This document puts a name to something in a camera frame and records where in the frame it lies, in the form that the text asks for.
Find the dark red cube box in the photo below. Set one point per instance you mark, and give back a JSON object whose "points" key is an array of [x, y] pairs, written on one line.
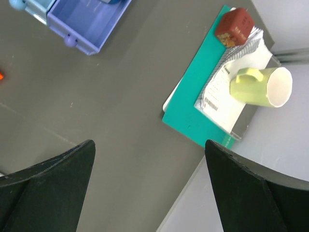
{"points": [[234, 28]]}

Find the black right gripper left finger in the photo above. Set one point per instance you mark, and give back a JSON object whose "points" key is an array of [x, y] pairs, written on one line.
{"points": [[48, 196]]}

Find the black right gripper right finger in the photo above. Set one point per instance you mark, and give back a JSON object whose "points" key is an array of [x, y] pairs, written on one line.
{"points": [[253, 198]]}

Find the teal clip file folder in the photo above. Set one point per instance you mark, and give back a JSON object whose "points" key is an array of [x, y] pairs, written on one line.
{"points": [[181, 115]]}

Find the purple drawer box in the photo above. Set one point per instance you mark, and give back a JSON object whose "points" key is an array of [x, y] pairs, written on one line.
{"points": [[85, 24]]}

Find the yellow-green ceramic mug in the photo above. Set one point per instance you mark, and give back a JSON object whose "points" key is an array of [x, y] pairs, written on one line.
{"points": [[271, 87]]}

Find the white printed paper sheet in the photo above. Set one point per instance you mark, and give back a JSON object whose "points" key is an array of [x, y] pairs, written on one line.
{"points": [[231, 96]]}

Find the sky blue drawer box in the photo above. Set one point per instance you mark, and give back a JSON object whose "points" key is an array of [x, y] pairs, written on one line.
{"points": [[36, 8]]}

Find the crumpled patterned wrapper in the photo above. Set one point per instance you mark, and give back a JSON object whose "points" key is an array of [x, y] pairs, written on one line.
{"points": [[237, 52]]}

